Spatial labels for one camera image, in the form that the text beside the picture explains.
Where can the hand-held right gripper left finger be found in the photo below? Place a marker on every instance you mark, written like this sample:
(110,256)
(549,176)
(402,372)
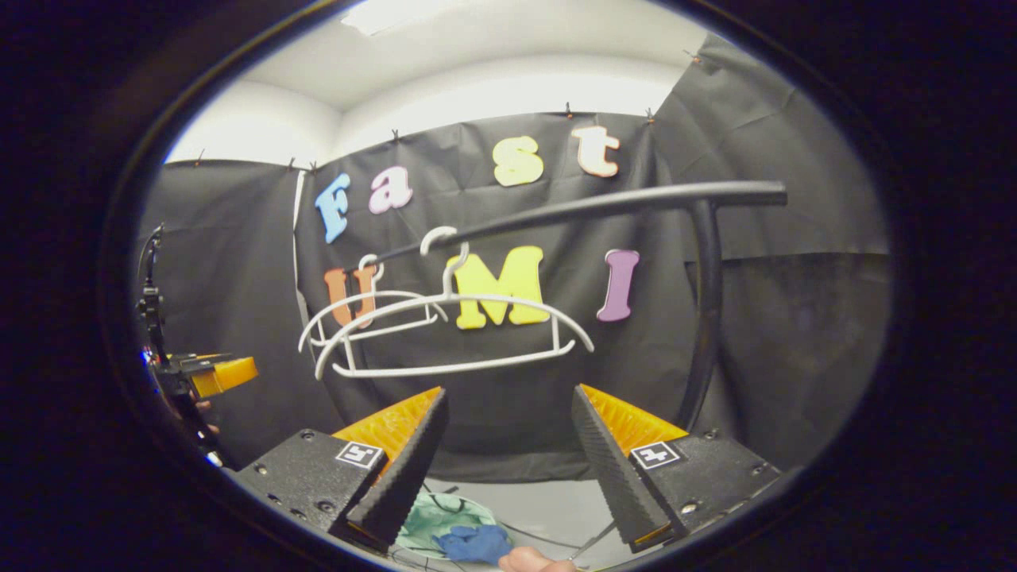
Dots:
(405,469)

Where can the blue garment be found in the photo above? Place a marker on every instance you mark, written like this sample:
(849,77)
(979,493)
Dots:
(475,543)

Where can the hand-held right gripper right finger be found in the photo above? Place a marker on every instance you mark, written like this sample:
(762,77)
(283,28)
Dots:
(608,469)

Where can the light green laundry hamper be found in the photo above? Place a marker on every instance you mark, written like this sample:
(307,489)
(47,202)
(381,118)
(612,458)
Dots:
(429,512)

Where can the black backdrop cloth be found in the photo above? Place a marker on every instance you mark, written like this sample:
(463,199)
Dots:
(238,262)

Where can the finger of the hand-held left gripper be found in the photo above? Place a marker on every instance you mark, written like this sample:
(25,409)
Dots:
(226,375)

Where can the white plastic hanger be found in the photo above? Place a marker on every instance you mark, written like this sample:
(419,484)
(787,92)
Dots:
(477,300)
(357,298)

